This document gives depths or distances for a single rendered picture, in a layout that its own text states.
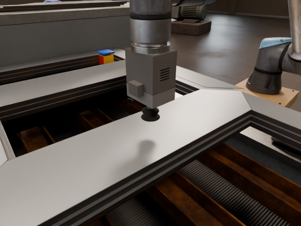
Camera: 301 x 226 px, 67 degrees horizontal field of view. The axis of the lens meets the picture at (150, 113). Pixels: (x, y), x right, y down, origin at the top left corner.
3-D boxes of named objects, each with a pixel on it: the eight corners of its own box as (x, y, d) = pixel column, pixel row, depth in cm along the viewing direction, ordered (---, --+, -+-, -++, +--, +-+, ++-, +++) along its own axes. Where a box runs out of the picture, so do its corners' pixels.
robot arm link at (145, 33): (148, 21, 36) (119, 17, 42) (148, 50, 39) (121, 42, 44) (180, 18, 41) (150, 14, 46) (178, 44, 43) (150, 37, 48)
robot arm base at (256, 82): (255, 80, 116) (260, 61, 111) (286, 90, 106) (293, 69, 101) (239, 86, 107) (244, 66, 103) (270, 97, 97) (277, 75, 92)
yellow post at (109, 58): (107, 95, 112) (103, 56, 103) (102, 91, 116) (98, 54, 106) (116, 92, 115) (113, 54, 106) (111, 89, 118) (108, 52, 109)
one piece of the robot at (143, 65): (108, 29, 42) (115, 108, 50) (139, 36, 36) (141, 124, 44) (148, 24, 47) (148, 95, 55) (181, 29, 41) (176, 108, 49)
